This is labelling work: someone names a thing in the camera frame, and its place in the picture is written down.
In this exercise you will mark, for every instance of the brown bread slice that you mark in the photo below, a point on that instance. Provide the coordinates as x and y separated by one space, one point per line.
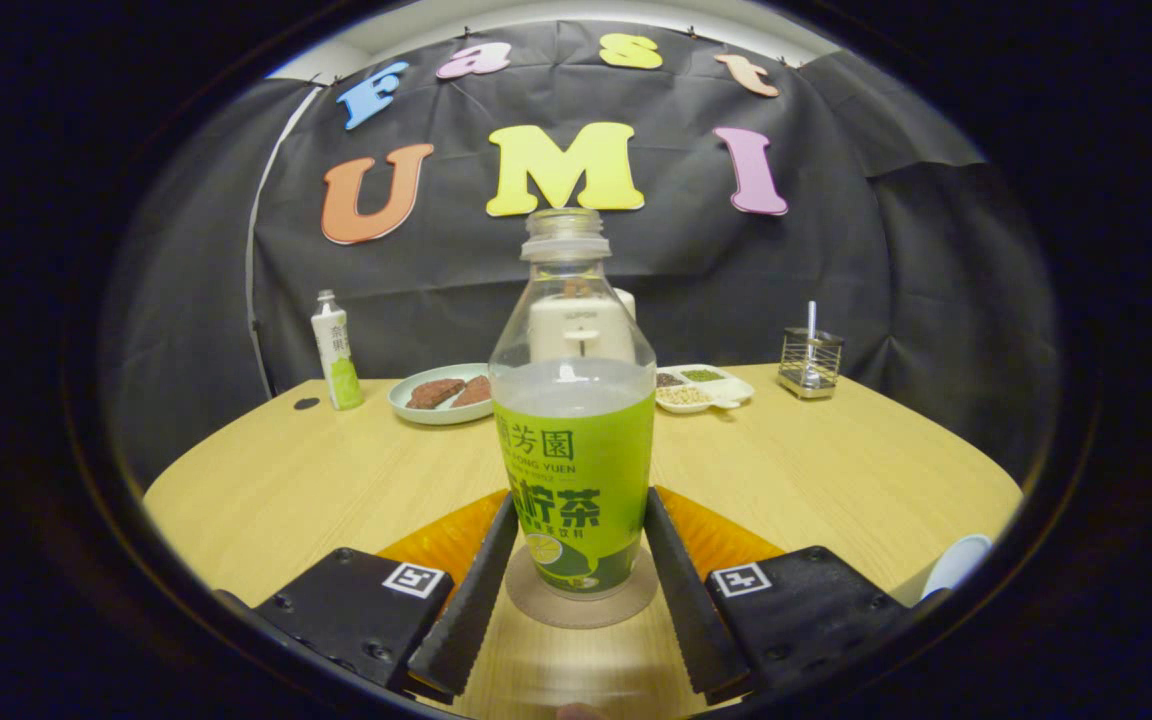
433 393
478 392

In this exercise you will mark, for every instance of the white toaster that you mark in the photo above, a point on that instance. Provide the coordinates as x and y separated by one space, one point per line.
626 303

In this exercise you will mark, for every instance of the green juice bottle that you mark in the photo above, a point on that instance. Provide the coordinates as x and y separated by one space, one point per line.
576 470

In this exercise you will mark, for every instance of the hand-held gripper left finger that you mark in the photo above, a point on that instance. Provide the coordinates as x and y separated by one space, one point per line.
471 610

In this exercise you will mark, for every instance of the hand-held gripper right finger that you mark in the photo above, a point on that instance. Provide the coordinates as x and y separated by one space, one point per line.
686 610

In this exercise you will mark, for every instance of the small white green bottle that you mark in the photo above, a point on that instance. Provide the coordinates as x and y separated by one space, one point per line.
338 360

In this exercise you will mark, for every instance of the white straw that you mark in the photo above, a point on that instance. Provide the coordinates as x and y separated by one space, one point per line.
811 315

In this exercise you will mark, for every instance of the pale green plate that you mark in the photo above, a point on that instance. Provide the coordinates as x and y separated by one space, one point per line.
416 412

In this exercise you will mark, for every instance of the brown round coaster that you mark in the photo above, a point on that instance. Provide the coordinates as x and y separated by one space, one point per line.
576 612

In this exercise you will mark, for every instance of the wooden table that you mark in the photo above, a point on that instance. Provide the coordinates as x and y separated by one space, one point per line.
836 470

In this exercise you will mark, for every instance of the black backdrop cloth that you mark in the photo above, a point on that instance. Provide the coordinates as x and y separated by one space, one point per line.
696 270

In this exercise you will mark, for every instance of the white divided snack tray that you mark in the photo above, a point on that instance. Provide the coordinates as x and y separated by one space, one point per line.
711 393

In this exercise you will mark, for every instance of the pale grey cup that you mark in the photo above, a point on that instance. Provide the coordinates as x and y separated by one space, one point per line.
956 562

